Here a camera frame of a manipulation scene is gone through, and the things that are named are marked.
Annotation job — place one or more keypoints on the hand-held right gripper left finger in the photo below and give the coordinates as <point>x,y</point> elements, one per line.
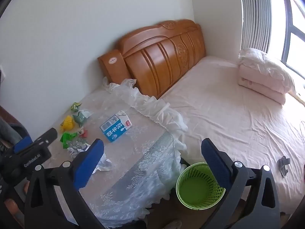
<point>89,162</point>

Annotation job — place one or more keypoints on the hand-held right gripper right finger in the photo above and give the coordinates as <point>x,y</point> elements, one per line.
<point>214,164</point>

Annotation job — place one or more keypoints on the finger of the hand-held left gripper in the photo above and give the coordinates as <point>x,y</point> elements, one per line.
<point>22,145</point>
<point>46,136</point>

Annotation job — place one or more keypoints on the white tissue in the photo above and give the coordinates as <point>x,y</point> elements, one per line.
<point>103,165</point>

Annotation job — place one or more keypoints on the large silver foil wrapper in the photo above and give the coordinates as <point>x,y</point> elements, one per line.
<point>77,148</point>

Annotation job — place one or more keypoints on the bright green wrapper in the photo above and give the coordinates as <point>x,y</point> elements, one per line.
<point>68,138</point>

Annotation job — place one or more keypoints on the green plastic wastebasket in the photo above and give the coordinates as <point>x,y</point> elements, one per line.
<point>197,188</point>

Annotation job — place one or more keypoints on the small red wrapper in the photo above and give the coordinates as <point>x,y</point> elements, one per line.
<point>82,133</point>

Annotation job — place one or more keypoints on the dark green wrapper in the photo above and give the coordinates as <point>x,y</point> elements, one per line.
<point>81,117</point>

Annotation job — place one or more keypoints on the blue white milk carton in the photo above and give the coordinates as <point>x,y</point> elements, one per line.
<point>114,128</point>

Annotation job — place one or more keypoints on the person's left hand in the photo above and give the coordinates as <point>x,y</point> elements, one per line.
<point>14,207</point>

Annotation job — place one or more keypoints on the grey cloth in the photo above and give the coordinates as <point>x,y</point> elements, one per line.
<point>9,131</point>

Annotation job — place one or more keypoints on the yellow ribbed plastic shell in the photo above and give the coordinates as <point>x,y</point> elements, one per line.
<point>67,123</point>

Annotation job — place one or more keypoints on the brown wooden furniture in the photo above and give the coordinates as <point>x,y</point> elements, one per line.
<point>4,112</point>

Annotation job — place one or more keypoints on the green yellow crumpled wrapper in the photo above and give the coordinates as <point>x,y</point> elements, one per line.
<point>76,106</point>

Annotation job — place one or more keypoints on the bed with pink sheet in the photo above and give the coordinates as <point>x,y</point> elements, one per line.
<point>226,124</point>

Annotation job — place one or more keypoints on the white lace tablecloth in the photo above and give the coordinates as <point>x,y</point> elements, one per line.
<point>133,167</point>

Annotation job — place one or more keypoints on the grey metal clip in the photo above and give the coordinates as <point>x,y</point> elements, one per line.
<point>283,164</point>

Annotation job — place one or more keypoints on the folded pink quilt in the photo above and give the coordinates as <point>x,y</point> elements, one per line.
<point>259,85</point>

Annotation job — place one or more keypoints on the white pillow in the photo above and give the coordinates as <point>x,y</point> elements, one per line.
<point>264,64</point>

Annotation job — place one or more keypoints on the carved wooden headboard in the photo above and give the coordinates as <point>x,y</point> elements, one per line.
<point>162,57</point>

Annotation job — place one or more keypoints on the dark framed window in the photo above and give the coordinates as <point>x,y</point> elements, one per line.
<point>289,28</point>

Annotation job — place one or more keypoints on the white pleated curtain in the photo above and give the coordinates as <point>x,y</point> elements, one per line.
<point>255,14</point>

